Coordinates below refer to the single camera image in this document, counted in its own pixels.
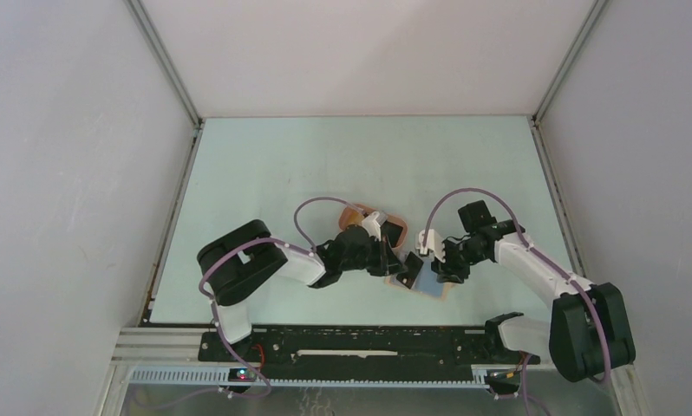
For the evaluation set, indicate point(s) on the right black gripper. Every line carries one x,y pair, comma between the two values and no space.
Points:
448,273

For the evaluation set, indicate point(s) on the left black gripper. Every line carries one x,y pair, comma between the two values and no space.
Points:
388,262

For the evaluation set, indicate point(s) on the tan leather card holder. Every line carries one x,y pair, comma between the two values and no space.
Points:
426,284

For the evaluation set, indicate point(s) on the pink oval tray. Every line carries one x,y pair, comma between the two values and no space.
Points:
393,218

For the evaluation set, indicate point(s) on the black VIP credit card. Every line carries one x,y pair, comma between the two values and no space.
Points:
412,266

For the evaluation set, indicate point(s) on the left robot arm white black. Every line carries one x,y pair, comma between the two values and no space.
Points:
236,265

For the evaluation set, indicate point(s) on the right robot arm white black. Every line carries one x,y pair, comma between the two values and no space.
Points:
588,333

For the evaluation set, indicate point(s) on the orange credit card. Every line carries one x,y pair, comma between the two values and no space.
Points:
350,217

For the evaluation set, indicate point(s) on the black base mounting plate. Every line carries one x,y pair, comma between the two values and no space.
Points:
365,353

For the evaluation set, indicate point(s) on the right controller board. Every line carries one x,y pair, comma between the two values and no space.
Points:
503,383

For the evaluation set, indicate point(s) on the controller board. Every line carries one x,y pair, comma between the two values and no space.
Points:
503,383
242,375

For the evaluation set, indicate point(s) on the left controller board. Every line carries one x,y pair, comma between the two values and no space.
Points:
242,375

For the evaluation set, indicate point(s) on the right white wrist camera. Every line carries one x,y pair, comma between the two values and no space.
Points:
429,243

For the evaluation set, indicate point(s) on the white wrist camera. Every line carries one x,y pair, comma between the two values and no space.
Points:
372,224
429,243

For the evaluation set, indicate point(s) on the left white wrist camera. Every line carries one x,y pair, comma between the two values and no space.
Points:
372,224

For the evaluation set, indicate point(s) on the aluminium frame rail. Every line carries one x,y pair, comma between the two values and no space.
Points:
169,347

